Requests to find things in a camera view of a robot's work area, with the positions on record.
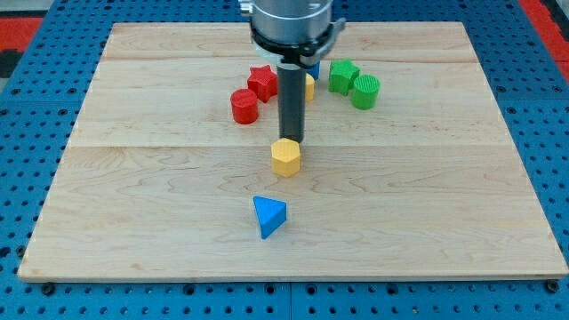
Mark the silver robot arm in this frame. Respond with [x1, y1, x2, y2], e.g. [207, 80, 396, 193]
[238, 0, 347, 69]

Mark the yellow hexagon block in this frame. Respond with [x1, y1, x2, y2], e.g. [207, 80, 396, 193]
[270, 138, 301, 177]

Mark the blue triangle block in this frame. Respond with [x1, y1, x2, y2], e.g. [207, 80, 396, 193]
[253, 196, 287, 239]

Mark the red cylinder block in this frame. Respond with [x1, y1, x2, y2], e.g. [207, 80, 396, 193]
[230, 89, 259, 124]

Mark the red star block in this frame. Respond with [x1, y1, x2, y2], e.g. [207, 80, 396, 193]
[247, 65, 278, 103]

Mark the black cylindrical pointer rod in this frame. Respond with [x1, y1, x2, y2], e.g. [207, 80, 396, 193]
[277, 66, 306, 143]

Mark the yellow block behind rod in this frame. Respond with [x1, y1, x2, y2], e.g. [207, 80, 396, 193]
[305, 73, 316, 101]

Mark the blue block behind rod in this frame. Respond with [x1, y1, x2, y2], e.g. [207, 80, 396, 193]
[307, 62, 320, 80]

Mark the green star block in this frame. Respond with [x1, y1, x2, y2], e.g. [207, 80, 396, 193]
[328, 59, 360, 96]

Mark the green cylinder block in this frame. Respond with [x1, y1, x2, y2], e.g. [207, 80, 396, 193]
[351, 75, 381, 110]

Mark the light wooden board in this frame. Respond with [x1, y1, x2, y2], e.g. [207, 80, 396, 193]
[18, 22, 568, 283]

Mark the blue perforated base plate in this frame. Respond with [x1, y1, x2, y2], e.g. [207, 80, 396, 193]
[1, 0, 568, 319]

